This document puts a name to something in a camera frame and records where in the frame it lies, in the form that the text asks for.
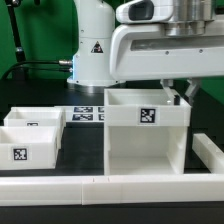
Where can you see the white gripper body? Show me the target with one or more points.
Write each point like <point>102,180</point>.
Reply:
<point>144,52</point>

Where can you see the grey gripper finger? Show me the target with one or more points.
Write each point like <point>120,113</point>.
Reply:
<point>194,86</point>
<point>173,97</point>

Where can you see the white drawer cabinet frame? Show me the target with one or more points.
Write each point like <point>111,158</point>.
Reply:
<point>144,133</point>

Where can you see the white front drawer box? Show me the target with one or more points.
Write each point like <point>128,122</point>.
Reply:
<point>29,147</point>

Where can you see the white drawer box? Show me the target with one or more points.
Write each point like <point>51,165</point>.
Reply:
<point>35,116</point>
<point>29,147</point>

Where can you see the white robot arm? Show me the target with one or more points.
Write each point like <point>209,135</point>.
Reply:
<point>97,22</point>

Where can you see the white rear drawer box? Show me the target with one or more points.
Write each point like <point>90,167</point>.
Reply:
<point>35,116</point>

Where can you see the white right fence rail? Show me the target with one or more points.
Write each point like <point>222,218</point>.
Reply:
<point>209,153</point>

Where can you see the white fence rail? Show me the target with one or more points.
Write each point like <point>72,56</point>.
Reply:
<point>209,153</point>
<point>91,190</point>

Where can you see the white marker base plate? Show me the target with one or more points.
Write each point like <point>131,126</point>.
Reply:
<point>84,114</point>

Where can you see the white front fence rail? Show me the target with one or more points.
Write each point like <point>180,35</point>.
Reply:
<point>91,190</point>

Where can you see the black camera stand pole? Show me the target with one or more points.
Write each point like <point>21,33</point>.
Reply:
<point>18,72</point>

